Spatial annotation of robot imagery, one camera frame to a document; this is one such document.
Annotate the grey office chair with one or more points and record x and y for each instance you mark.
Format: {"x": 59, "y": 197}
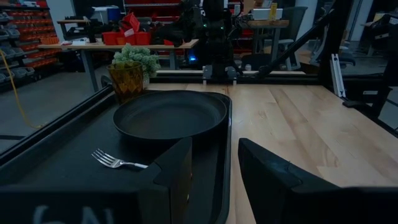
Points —
{"x": 295, "y": 25}

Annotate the small wood-topped table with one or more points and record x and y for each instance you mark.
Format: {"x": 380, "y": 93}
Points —
{"x": 267, "y": 23}

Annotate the white office chair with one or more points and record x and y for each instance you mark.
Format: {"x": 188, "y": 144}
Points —
{"x": 320, "y": 46}

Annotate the storage rack with bins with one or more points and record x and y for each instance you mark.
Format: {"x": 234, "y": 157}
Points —
{"x": 31, "y": 31}

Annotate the blue and white box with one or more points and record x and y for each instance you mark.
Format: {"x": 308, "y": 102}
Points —
{"x": 107, "y": 14}

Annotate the black bench machine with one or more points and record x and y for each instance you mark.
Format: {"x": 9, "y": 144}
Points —
{"x": 91, "y": 31}

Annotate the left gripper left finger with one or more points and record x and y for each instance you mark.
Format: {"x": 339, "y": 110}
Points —
{"x": 93, "y": 202}

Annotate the yellow bottle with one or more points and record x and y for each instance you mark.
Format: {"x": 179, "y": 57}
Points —
{"x": 273, "y": 11}

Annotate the black frame corner bracket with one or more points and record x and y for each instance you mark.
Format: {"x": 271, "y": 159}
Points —
{"x": 106, "y": 81}

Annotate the long wooden workbench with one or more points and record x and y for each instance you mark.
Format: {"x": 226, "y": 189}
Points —
{"x": 124, "y": 46}

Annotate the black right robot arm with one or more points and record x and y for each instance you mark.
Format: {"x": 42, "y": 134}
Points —
{"x": 217, "y": 18}

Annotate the black round plate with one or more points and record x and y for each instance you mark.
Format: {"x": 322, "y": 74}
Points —
{"x": 168, "y": 118}

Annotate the black diagonal frame brace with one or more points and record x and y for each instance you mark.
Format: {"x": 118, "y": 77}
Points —
{"x": 295, "y": 40}

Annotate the black serving tray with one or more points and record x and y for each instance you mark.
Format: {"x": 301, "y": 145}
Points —
{"x": 77, "y": 137}

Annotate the amber faceted glass cup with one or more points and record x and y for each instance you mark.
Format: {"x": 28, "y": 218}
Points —
{"x": 126, "y": 82}

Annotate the black vertical frame post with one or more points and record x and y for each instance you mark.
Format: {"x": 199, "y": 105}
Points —
{"x": 335, "y": 31}

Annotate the silver aluminium rail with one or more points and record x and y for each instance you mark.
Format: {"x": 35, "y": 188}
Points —
{"x": 338, "y": 74}

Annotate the silver metal fork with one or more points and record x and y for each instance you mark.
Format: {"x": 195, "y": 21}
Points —
{"x": 113, "y": 161}

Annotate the small orange-red bin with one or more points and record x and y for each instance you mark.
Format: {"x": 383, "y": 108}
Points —
{"x": 126, "y": 41}

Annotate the red plastic bin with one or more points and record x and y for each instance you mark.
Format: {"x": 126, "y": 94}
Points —
{"x": 110, "y": 38}
{"x": 143, "y": 38}
{"x": 130, "y": 21}

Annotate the red shelving unit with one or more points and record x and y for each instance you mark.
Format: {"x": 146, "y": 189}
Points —
{"x": 149, "y": 7}

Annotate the bushy green artificial plant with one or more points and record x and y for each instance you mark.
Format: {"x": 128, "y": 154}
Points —
{"x": 136, "y": 54}

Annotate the black bulky equipment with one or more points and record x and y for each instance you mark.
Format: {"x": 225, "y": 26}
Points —
{"x": 177, "y": 31}

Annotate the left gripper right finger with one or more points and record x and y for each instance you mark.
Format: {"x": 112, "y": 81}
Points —
{"x": 295, "y": 205}

